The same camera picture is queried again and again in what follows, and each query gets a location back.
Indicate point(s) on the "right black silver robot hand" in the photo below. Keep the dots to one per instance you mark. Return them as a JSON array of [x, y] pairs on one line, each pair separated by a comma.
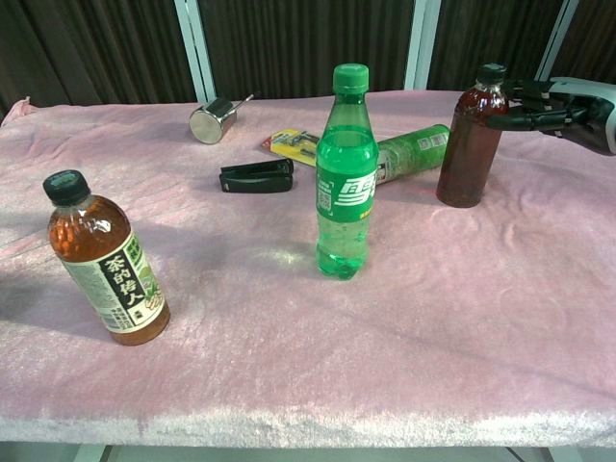
[[592, 110]]

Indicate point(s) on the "unlabelled dark red bottle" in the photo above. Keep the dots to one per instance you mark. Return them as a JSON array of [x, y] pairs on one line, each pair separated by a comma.
[[469, 154]]

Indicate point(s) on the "labelled amber tea bottle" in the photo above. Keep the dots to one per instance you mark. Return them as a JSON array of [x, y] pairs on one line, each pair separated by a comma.
[[115, 284]]

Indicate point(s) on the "green snack canister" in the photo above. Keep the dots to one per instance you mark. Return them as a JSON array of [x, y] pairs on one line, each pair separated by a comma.
[[414, 151]]

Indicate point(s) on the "green soda bottle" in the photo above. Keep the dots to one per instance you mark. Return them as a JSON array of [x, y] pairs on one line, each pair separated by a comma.
[[345, 159]]

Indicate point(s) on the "yellow razor blister pack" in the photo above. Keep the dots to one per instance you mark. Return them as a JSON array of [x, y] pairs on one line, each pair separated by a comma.
[[291, 142]]

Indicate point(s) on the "black stapler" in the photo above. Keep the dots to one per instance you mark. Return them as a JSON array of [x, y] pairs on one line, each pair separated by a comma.
[[257, 177]]

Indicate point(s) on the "pink plush table cloth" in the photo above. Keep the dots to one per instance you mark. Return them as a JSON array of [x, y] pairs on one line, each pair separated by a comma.
[[289, 337]]

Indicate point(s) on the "stainless steel cup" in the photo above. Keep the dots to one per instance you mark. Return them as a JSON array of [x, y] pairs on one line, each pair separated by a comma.
[[208, 124]]

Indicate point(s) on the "white frame post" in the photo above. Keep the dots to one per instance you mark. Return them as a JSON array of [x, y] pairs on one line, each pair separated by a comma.
[[558, 38], [421, 43], [195, 48]]

